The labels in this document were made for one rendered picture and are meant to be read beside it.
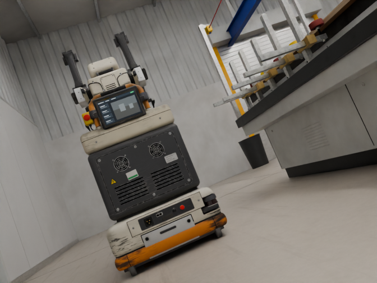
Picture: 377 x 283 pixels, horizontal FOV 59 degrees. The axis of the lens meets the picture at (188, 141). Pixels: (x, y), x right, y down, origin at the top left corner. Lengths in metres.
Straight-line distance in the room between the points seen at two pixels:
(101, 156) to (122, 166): 0.13
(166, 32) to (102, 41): 1.67
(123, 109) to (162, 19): 7.57
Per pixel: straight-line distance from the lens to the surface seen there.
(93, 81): 2.39
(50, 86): 8.78
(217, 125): 8.57
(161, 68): 8.79
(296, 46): 2.02
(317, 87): 2.11
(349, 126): 2.34
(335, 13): 2.09
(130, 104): 1.91
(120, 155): 1.90
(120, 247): 1.83
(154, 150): 1.91
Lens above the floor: 0.35
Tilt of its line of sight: 6 degrees up
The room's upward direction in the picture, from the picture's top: 22 degrees counter-clockwise
